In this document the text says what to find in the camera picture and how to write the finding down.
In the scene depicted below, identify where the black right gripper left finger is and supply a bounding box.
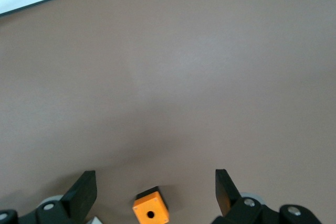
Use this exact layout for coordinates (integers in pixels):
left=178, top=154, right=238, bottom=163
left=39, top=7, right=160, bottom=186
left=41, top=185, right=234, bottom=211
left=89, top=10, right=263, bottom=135
left=0, top=170, right=98, bottom=224

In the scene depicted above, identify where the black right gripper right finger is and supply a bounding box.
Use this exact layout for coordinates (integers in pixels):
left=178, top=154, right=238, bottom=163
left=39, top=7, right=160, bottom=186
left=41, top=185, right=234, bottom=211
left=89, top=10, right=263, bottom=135
left=211, top=168, right=323, bottom=224

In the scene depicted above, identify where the orange button enclosure box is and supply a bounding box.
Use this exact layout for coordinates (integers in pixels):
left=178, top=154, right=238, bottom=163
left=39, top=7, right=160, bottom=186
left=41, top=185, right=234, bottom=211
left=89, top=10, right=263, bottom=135
left=132, top=186, right=171, bottom=224

